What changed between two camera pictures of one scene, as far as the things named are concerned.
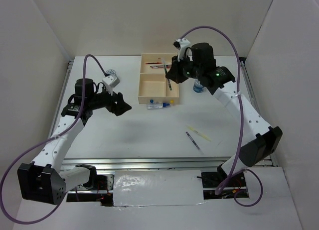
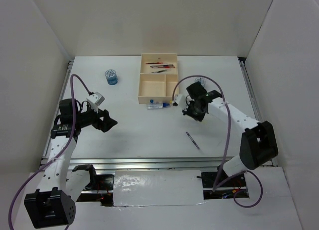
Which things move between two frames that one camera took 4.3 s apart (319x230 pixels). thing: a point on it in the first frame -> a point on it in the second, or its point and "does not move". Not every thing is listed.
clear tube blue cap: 154,106 does not move
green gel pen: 165,66 -> 158,71
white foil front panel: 160,187 does not move
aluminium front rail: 144,164 does not move
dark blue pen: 167,67 does not move
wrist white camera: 184,44 -> 180,99
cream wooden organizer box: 154,86 does not move
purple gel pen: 192,140 does not move
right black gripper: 173,73 -> 187,112
